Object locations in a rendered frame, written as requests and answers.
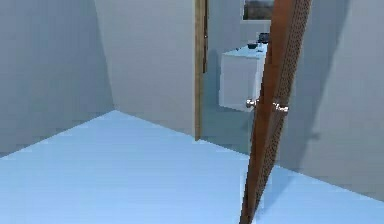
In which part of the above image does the white kitchen counter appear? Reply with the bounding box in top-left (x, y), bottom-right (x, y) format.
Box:
top-left (218, 42), bottom-right (269, 113)

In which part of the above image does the brown wooden room door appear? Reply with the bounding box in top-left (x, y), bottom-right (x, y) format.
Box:
top-left (238, 0), bottom-right (313, 224)

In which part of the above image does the tan wooden door frame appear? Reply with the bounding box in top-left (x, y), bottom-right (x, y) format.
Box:
top-left (194, 0), bottom-right (210, 142)

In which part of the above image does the window with white frame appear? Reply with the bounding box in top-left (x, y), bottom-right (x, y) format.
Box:
top-left (240, 0), bottom-right (276, 24)

